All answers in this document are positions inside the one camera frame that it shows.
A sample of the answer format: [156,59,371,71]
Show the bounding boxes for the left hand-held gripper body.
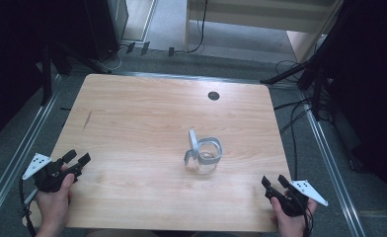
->
[22,153,84,194]

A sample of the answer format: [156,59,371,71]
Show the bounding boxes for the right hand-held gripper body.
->
[265,179,330,218]

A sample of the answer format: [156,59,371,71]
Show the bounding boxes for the person's right hand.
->
[270,197,318,233]

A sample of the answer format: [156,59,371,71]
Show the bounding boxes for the person's left hand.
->
[34,164,76,233]

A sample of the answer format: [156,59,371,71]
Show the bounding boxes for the black metal stand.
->
[40,41,112,107]
[260,0,348,121]

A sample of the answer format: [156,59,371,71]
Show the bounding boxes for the black cabinet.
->
[82,0,130,62]

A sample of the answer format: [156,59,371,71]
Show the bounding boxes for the white shelf unit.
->
[184,0,345,63]

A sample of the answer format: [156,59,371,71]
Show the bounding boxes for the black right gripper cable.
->
[301,203,315,237]

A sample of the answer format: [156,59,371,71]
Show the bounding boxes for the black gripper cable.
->
[301,203,315,237]
[18,177,39,237]

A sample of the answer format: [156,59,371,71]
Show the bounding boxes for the metal floor rail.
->
[0,74,63,226]
[300,93,367,237]

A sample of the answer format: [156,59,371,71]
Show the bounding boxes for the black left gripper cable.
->
[18,177,39,237]

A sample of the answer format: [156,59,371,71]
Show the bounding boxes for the black floor cables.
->
[272,58,331,182]

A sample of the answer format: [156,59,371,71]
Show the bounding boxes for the white floor cable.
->
[98,44,127,73]

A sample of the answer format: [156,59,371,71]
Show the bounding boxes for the black hanging cable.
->
[181,0,209,55]

